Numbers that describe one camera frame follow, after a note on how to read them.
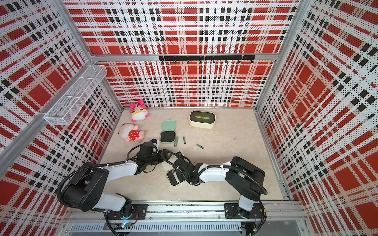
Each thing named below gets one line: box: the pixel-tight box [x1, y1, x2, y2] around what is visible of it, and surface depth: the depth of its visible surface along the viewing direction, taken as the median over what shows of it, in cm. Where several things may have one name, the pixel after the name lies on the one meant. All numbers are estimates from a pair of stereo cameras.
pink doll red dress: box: [119, 123, 145, 143], surface depth 101 cm
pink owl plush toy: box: [129, 99, 150, 123], surface depth 113 cm
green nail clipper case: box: [159, 118, 177, 144], surface depth 107 cm
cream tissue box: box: [189, 110, 217, 130], surface depth 110 cm
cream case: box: [161, 161, 187, 187], surface depth 85 cm
